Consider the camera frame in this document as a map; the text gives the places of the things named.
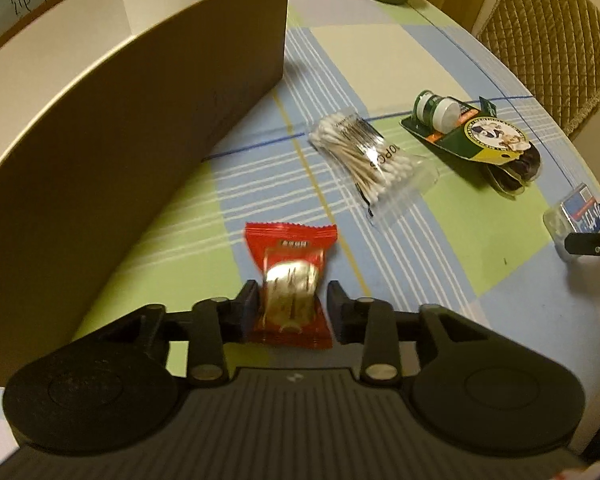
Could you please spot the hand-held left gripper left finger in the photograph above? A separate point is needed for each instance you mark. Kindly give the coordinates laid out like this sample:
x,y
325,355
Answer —
x,y
252,310

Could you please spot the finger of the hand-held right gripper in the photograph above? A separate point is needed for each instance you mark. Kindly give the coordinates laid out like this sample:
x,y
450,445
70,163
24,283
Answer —
x,y
587,244

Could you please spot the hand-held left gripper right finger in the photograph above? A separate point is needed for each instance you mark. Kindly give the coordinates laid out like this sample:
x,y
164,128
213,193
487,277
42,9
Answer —
x,y
336,310

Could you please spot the blue floss picks box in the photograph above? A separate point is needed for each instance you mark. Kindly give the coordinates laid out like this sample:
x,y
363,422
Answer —
x,y
580,212

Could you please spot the red candy packet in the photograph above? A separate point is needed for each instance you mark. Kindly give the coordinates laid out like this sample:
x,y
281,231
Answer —
x,y
287,280

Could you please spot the green lip salve card pack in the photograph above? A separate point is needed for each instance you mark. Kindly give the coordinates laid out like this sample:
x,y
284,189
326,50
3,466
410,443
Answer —
x,y
480,135

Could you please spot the large brown cardboard box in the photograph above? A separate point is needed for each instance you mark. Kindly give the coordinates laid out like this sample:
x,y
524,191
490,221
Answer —
x,y
105,160

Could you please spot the cotton swabs bag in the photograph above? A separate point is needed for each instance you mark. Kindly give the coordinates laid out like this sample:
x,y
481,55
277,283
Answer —
x,y
365,150

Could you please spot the quilted chair cushion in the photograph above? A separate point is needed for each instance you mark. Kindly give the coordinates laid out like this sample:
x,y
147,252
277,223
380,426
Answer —
x,y
545,35

